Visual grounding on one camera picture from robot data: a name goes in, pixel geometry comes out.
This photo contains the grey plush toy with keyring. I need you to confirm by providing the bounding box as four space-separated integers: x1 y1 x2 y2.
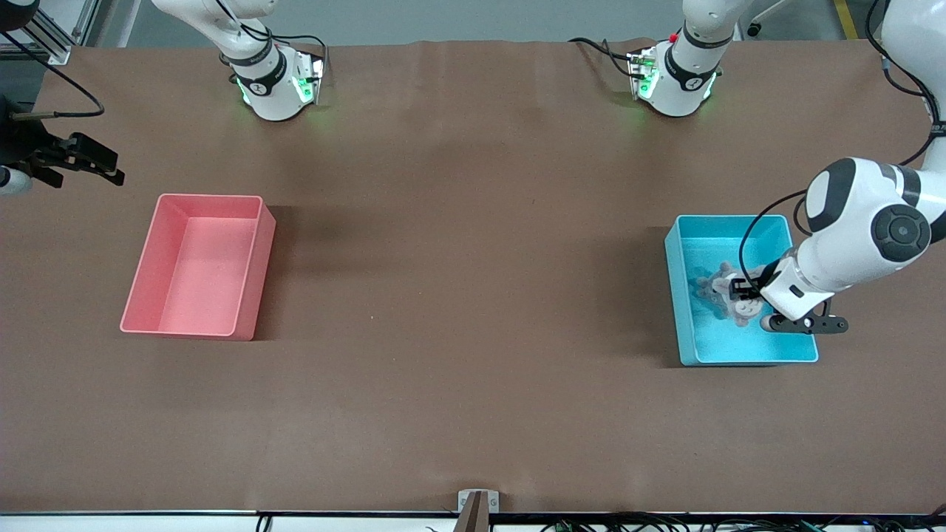
728 292 767 329

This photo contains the blue plastic box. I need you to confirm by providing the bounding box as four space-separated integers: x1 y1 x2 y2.
664 214 820 367

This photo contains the pink plastic box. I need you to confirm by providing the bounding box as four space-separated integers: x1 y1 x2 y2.
120 194 277 342

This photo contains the silver base connector plate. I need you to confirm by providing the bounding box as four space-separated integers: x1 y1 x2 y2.
292 50 327 106
627 46 659 100

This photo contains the brown table cover sheet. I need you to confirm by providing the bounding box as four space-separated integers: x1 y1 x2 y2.
0 38 946 515

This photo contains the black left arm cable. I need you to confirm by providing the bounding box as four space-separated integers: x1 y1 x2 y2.
739 0 946 289

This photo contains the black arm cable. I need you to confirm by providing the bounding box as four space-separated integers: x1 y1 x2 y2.
739 0 946 289
0 30 106 119

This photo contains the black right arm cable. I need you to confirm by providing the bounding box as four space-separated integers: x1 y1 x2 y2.
0 30 106 119

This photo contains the aluminium frame profile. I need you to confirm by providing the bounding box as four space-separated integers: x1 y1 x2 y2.
0 0 101 66

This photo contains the black base cable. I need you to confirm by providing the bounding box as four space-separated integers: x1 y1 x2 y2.
219 0 330 67
568 35 638 79

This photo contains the metal table edge bracket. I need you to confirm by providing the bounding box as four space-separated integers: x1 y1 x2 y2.
458 489 500 514

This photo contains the white table frame rail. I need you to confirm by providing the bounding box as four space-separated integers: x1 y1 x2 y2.
0 510 946 532

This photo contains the brown camera post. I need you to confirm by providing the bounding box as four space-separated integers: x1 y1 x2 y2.
452 491 490 532

